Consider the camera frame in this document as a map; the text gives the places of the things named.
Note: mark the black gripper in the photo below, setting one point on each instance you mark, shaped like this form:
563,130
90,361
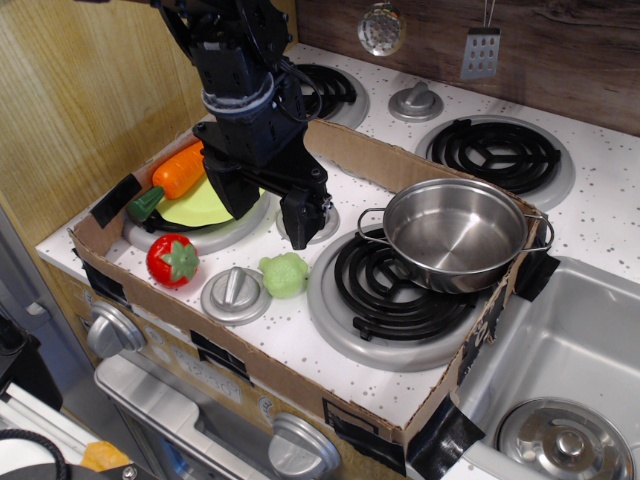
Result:
257,142

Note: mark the orange toy carrot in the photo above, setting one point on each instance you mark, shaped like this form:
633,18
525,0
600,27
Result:
171,180

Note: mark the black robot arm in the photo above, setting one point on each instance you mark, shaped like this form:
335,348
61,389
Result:
233,45

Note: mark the light green plate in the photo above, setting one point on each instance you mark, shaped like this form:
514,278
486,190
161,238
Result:
198,207

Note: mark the front left stove burner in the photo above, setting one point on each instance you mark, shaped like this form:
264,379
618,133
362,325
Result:
206,238

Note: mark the stove burner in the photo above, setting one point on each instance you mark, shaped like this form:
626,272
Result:
333,95
513,154
206,238
364,305

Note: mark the middle grey stove knob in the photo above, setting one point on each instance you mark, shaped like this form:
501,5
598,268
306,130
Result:
332,223

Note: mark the grey stove knob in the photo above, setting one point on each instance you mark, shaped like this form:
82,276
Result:
332,223
235,297
416,104

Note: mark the light green toy vegetable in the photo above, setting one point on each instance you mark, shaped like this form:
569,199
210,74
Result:
285,275

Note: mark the front grey stove knob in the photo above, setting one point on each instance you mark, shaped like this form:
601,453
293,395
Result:
235,297

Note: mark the red toy tomato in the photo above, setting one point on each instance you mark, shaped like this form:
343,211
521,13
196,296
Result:
172,260

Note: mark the back left stove burner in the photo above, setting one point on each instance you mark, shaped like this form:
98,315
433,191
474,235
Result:
333,95

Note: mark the front right stove burner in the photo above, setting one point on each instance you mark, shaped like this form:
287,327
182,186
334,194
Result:
364,305

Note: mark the back grey stove knob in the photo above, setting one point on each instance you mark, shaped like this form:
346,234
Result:
416,104

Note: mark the stainless steel pot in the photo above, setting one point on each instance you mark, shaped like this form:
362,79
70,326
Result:
459,235

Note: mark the cardboard fence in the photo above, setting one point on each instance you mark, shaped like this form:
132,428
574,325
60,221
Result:
242,377

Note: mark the hanging metal strainer ladle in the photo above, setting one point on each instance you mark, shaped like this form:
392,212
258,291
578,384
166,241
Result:
382,29

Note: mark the left oven dial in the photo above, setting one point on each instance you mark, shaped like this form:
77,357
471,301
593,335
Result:
112,332

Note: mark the oven dial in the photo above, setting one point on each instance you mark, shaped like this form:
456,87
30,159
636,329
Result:
112,332
299,451

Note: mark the back right stove burner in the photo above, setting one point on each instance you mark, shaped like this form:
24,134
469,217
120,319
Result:
513,154

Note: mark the right oven dial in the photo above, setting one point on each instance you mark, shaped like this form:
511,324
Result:
299,451

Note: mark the hanging metal spatula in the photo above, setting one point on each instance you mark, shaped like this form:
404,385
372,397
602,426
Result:
482,46

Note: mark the orange yellow object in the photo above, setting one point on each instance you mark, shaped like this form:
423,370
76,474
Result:
100,456

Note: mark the silver sink basin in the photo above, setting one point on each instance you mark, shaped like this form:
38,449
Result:
577,340

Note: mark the steel pot lid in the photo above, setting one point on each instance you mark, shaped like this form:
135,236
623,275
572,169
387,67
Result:
563,439

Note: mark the silver oven door handle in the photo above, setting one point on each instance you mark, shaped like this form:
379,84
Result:
169,413

